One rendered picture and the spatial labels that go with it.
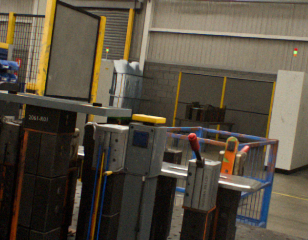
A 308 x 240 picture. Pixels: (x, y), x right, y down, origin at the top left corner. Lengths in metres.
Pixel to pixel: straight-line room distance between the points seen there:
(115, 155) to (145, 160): 0.22
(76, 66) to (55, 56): 0.37
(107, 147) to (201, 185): 0.27
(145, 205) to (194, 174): 0.18
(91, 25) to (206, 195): 4.11
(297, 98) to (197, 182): 8.03
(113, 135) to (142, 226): 0.29
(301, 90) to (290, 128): 0.77
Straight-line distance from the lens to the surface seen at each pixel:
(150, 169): 1.00
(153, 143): 0.99
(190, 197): 1.15
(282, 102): 9.18
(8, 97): 1.14
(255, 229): 2.02
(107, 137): 1.21
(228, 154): 1.45
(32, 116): 1.14
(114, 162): 1.21
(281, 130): 9.17
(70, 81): 4.86
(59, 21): 4.65
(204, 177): 1.13
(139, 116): 1.01
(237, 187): 1.23
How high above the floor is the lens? 1.21
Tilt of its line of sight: 3 degrees down
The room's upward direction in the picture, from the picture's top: 8 degrees clockwise
